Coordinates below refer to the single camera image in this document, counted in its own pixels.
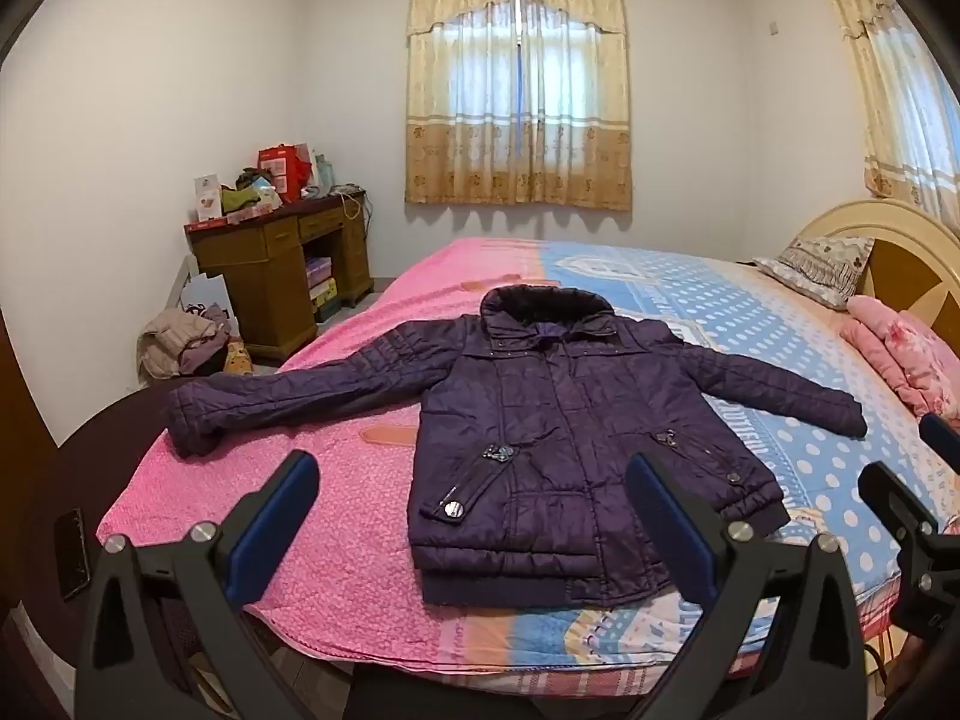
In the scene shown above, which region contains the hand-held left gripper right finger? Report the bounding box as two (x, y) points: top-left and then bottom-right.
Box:
(624, 452), (875, 720)

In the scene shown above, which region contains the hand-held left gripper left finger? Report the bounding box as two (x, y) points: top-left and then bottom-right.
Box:
(75, 450), (323, 720)

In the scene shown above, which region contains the pile of beige clothes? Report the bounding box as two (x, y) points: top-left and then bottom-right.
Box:
(137, 304), (232, 380)

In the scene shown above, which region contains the black phone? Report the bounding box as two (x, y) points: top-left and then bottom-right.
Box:
(58, 508), (93, 602)

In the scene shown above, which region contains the white picture carton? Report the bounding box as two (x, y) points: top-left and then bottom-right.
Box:
(193, 175), (224, 222)

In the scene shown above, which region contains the brown wooden desk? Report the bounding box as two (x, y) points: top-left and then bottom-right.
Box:
(185, 191), (374, 361)

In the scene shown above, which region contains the stack of flat boxes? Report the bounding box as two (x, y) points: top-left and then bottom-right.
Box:
(304, 255), (339, 323)

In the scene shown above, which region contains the dark brown bed footboard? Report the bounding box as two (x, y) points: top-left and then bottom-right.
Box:
(46, 379), (301, 691)

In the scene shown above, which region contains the white paper bag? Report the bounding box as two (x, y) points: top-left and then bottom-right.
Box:
(180, 270), (235, 338)

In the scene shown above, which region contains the patterned grey pillow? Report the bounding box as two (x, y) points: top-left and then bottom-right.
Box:
(752, 235), (876, 310)

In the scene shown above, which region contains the purple quilted jacket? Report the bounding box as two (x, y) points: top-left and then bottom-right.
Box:
(163, 285), (869, 608)

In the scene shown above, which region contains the flat pink box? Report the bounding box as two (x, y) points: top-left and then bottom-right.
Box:
(187, 205), (284, 231)

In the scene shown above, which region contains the cream and wooden bed headboard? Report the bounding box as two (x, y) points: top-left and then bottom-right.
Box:
(795, 199), (960, 361)

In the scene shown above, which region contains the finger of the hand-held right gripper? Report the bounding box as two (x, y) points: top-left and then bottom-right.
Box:
(859, 461), (944, 542)
(919, 412), (960, 467)

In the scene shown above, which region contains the beige patterned side curtain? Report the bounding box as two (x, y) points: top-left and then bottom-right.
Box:
(810, 0), (960, 230)

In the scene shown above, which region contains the bed with pink-blue bedspread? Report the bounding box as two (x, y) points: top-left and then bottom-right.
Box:
(96, 236), (960, 698)

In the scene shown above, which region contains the beige patterned window curtain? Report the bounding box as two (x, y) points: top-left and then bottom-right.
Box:
(405, 0), (632, 212)

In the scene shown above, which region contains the red cardboard box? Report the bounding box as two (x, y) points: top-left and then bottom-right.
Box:
(259, 142), (314, 203)

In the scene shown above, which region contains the folded pink quilt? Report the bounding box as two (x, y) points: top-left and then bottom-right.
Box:
(838, 295), (960, 428)

